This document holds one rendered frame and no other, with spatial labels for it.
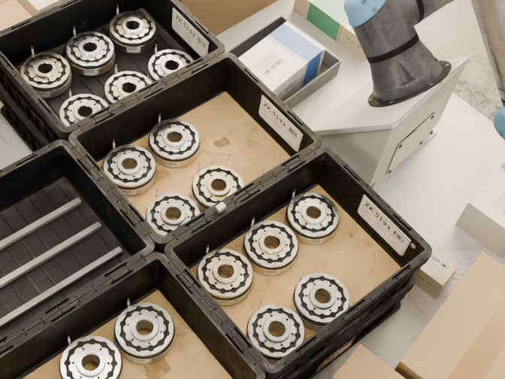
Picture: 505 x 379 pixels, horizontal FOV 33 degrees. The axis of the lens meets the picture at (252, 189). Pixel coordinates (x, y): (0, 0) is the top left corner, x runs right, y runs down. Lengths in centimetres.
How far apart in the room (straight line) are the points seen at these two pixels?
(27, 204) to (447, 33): 209
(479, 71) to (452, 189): 135
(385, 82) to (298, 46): 30
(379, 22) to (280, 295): 59
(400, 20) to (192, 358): 79
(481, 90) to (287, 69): 136
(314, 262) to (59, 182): 52
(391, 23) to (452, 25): 164
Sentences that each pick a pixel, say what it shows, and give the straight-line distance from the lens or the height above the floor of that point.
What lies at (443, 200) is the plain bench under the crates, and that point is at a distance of 193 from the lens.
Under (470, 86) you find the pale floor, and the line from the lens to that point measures 319.
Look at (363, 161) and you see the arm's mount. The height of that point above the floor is 80.
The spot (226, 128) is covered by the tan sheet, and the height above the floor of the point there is 83.
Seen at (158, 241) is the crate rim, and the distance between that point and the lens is 148.
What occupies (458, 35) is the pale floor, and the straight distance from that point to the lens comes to 335.
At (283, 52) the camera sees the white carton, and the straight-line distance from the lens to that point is 198.
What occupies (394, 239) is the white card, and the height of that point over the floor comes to 88.
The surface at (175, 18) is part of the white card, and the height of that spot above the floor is 90.
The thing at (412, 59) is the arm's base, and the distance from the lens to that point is 177.
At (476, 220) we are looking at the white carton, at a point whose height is 76.
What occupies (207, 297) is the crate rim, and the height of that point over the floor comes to 93.
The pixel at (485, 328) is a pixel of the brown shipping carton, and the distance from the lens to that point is 160.
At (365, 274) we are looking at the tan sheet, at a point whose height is 83.
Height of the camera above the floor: 220
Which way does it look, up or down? 55 degrees down
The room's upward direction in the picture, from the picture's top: 11 degrees clockwise
